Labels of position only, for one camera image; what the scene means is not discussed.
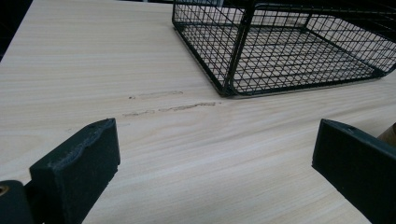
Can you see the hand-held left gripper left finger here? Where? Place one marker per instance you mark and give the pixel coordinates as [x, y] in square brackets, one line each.
[77, 174]

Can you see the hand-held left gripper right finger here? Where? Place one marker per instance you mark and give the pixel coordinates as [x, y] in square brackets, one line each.
[358, 168]

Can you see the brown object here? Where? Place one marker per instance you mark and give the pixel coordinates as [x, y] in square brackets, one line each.
[389, 137]

